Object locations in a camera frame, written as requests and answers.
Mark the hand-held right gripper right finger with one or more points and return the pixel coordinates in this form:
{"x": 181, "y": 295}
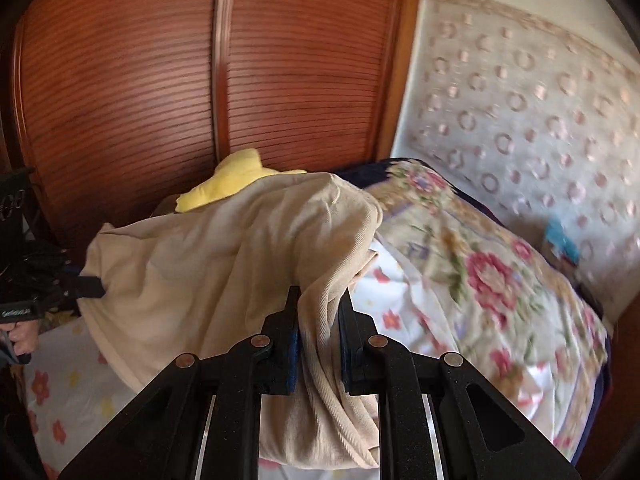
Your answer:
{"x": 347, "y": 360}

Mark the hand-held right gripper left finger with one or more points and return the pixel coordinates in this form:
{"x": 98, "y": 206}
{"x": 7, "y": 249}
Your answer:
{"x": 292, "y": 360}

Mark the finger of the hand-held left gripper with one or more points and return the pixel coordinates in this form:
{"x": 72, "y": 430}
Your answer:
{"x": 85, "y": 287}

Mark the beige printed t-shirt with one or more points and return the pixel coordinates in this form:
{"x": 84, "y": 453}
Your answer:
{"x": 200, "y": 270}

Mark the person's left hand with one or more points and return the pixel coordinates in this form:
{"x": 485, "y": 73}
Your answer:
{"x": 27, "y": 337}

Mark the white floral bed sheet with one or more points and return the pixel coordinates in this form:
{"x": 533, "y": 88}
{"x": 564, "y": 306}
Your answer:
{"x": 65, "y": 375}

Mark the floral quilted blanket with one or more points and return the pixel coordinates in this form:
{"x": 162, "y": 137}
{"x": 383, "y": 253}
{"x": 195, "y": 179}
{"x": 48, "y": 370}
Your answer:
{"x": 475, "y": 260}

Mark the yellow plush toy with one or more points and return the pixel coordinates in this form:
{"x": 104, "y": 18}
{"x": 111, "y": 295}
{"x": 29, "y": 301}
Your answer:
{"x": 235, "y": 175}

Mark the wooden slatted wardrobe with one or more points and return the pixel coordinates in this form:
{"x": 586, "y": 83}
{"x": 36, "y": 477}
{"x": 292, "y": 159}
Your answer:
{"x": 125, "y": 85}

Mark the blue plastic bag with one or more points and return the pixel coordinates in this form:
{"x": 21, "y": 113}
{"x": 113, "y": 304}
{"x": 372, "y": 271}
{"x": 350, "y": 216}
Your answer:
{"x": 560, "y": 242}

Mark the sheer circle-patterned curtain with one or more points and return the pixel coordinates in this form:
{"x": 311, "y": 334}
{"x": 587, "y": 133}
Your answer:
{"x": 525, "y": 110}

